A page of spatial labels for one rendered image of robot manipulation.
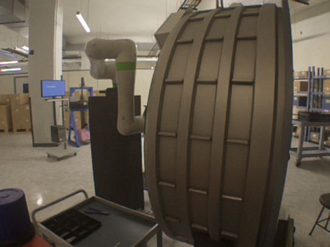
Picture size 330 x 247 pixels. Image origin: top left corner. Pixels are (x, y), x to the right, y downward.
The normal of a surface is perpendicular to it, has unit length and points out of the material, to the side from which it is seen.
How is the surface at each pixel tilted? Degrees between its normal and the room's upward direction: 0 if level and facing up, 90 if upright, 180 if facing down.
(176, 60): 61
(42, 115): 90
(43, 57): 90
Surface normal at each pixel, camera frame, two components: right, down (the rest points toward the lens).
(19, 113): 0.18, 0.15
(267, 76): -0.45, -0.28
